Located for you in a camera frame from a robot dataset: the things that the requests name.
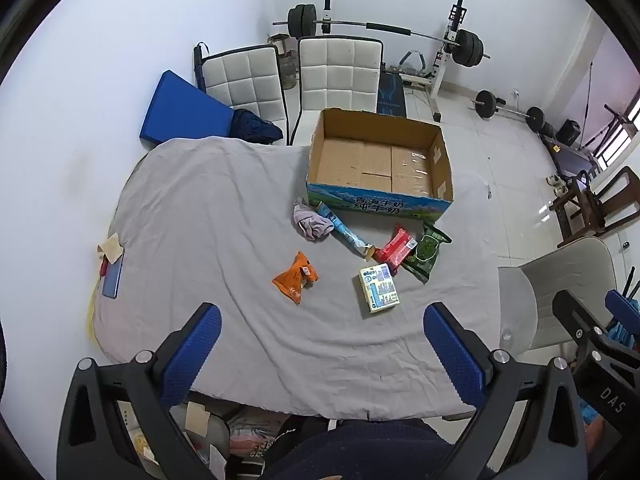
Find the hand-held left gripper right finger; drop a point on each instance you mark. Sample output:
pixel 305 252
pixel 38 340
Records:
pixel 455 355

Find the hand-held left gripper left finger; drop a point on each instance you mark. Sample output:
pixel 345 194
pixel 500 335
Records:
pixel 195 355

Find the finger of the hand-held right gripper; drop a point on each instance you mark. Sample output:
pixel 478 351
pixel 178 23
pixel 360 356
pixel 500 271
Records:
pixel 622 305
pixel 580 325

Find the pale yellow tissue pack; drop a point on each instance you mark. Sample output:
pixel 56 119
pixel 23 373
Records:
pixel 380 290

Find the green snack packet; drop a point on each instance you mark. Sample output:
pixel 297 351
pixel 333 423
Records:
pixel 425 255

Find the red snack packet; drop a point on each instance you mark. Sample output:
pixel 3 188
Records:
pixel 395 250

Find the orange snack packet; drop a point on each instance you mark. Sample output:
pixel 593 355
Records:
pixel 295 277

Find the blue cone-shaped packet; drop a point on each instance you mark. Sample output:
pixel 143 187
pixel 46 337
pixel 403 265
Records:
pixel 345 232

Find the purple cloth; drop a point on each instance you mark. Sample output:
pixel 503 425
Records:
pixel 310 222

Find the cardboard box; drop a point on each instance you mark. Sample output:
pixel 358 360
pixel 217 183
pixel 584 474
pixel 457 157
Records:
pixel 370 165

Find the turquoise cloth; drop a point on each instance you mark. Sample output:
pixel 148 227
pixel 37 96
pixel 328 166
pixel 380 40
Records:
pixel 625 334

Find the beige plastic chair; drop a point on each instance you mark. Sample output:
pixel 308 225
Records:
pixel 575 280

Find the grey tablecloth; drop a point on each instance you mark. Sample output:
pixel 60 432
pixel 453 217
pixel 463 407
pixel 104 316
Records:
pixel 225 260

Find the dark wooden chair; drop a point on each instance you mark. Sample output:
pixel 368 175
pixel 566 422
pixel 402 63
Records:
pixel 585 210

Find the blue phone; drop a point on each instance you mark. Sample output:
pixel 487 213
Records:
pixel 112 280

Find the person's dark trousers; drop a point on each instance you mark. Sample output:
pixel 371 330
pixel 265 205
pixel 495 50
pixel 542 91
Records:
pixel 360 450

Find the beige paper note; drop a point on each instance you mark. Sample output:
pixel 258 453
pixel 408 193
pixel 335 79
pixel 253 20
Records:
pixel 111 249

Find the pair of white shoes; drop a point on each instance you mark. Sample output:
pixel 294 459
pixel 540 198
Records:
pixel 557 184

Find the black treadmill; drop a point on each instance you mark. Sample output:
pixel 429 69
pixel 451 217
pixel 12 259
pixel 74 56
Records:
pixel 575 160

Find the window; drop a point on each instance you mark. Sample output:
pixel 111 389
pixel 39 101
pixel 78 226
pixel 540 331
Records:
pixel 620 140

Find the black speaker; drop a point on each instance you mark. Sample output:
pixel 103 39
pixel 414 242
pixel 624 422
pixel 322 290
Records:
pixel 567 131

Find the dark blue bag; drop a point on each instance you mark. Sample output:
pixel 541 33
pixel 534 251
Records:
pixel 255 127

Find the short barbell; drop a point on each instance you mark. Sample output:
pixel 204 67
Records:
pixel 487 103

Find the blue foam mat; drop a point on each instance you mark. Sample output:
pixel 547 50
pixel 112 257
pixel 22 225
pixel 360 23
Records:
pixel 180 110

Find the black and blue bench pad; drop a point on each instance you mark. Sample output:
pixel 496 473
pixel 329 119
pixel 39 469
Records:
pixel 390 92

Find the white quilted chair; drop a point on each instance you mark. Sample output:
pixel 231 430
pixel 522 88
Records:
pixel 240 85
pixel 340 75

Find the white barbell rack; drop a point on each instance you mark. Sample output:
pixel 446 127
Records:
pixel 442 60

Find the clear water jug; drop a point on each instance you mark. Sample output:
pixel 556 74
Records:
pixel 289 72

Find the grey exercise machine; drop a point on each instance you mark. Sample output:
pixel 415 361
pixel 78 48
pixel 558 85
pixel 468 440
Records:
pixel 412 55

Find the long barbell with black plates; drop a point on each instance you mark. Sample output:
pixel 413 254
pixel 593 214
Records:
pixel 390 30

